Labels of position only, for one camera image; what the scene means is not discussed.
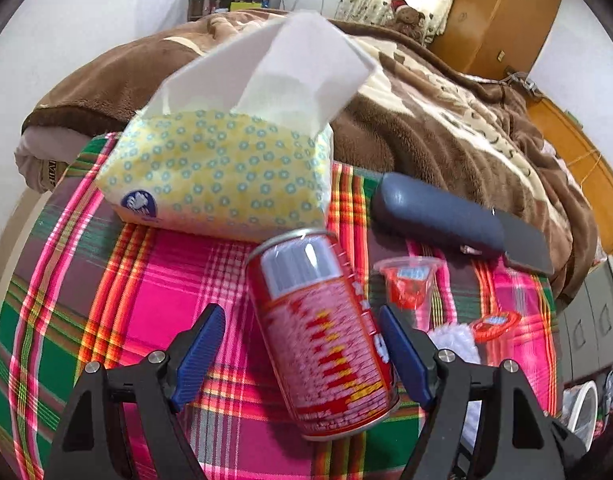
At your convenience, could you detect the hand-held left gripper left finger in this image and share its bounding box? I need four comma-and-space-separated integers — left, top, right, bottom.
45, 304, 227, 480

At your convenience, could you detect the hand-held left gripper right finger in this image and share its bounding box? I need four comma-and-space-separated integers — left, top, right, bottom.
378, 305, 587, 480

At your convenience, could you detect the red yellow print drink can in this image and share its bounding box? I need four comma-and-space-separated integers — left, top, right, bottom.
244, 229, 401, 442

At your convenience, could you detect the white foam fruit net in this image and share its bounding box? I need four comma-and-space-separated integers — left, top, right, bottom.
427, 324, 483, 443

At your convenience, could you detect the clear plastic jelly cup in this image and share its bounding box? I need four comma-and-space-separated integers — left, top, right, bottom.
373, 255, 446, 312

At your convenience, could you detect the colourful plaid bed sheet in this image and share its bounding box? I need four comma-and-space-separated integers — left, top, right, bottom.
0, 132, 565, 480

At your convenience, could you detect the dark blue glasses case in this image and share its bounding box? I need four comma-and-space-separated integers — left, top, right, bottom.
369, 171, 507, 261

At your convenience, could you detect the yellow patterned tissue pack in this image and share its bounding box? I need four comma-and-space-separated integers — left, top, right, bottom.
94, 9, 380, 243

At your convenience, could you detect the white plastic waste bin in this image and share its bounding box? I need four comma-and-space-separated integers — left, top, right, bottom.
561, 380, 600, 452

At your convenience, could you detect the grey cabinet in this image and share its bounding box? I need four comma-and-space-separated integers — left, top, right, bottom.
555, 259, 613, 392

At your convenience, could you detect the brown patterned fleece blanket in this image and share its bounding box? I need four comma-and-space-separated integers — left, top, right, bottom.
21, 7, 600, 306

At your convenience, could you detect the white mattress edge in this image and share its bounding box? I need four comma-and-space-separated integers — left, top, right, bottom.
14, 125, 80, 196

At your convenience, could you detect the orange wooden headboard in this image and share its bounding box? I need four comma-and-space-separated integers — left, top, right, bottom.
525, 95, 613, 257

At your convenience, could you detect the brown teddy bear red hat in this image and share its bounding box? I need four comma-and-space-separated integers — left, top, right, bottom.
385, 0, 428, 45

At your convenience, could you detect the wooden wardrobe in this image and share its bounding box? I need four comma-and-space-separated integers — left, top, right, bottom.
429, 0, 563, 82

